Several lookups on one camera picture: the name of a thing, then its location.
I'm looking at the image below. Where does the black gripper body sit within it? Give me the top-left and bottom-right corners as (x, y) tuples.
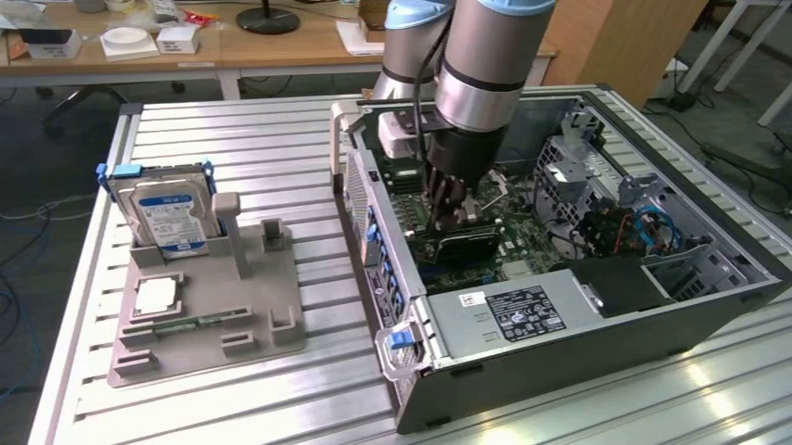
(424, 124), (508, 233)

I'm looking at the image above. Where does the black graphics card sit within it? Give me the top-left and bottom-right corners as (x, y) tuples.
(408, 224), (504, 268)

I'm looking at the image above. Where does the metal socket cover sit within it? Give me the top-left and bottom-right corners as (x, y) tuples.
(467, 169), (513, 222)

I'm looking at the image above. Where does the perforated metal disk bay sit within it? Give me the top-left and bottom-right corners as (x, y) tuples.
(531, 133), (612, 231)

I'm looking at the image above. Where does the green motherboard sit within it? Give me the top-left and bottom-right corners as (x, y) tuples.
(379, 157), (563, 297)

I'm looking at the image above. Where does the white paper stack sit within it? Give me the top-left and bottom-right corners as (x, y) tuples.
(336, 20), (389, 57)

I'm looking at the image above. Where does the cardboard box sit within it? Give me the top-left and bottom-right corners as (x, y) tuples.
(359, 0), (392, 32)

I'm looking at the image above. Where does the wooden cabinet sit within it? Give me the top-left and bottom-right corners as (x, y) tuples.
(526, 0), (711, 108)

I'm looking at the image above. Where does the black power adapter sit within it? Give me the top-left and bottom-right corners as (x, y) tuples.
(643, 91), (700, 113)

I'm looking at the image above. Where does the white floor device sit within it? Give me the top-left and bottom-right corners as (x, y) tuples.
(650, 57), (690, 101)

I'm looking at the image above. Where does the wooden desk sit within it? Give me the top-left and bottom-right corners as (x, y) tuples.
(0, 0), (559, 101)

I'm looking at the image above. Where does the black plastic shroud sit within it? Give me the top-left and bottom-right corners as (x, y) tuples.
(566, 255), (678, 319)

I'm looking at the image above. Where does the grey power supply unit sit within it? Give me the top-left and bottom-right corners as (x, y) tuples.
(425, 268), (607, 362)

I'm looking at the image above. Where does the black round lamp base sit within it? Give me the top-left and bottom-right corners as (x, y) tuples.
(236, 0), (302, 35)

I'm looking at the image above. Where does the black stand base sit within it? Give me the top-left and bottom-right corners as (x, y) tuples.
(699, 141), (792, 187)

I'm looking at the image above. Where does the open black PC case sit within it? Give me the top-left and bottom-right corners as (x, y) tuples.
(331, 92), (792, 435)

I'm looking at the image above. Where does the grey parts rack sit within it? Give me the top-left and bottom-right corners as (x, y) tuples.
(109, 192), (312, 390)

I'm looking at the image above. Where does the white labelled box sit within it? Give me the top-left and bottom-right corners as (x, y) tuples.
(156, 25), (204, 55)

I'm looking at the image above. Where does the loose green RAM stick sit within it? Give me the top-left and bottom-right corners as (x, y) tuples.
(148, 311), (242, 333)

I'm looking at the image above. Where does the silver CPU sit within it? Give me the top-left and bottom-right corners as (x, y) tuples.
(134, 277), (182, 317)

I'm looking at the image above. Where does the white round container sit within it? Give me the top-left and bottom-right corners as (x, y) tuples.
(99, 26), (162, 62)

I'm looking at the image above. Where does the black office chair base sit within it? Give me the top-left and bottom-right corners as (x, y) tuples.
(37, 83), (133, 136)

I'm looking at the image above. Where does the white box with black top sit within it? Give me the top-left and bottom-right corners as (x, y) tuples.
(18, 28), (86, 60)

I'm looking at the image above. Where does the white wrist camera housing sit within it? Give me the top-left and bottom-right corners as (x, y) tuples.
(379, 110), (431, 159)

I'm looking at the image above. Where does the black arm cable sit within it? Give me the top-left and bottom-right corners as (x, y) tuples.
(413, 18), (452, 163)

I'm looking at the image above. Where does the red data wire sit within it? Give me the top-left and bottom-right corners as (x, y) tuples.
(612, 210), (640, 255)

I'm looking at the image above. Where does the blue data wire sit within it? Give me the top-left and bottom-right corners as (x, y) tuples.
(636, 206), (686, 257)

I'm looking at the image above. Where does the metal disk bay bracket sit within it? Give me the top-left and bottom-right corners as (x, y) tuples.
(640, 243), (751, 303)

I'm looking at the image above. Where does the white table frame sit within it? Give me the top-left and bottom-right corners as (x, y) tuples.
(678, 0), (792, 127)

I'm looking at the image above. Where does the hard disk with blue bracket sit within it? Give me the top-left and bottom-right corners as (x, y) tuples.
(95, 157), (218, 261)

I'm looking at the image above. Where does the white floor cable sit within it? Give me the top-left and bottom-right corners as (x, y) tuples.
(0, 194), (101, 223)

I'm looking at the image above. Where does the blue floor cable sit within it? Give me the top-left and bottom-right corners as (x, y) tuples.
(0, 217), (53, 400)

